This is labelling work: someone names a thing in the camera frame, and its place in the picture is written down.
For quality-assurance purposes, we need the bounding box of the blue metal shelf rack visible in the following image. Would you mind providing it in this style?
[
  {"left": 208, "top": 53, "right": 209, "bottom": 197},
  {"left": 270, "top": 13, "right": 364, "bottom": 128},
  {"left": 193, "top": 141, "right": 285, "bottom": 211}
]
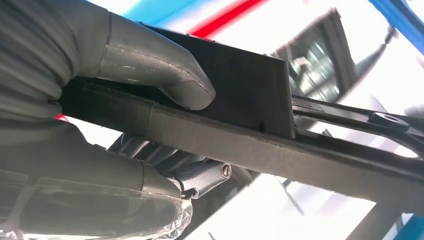
[{"left": 367, "top": 0, "right": 424, "bottom": 56}]

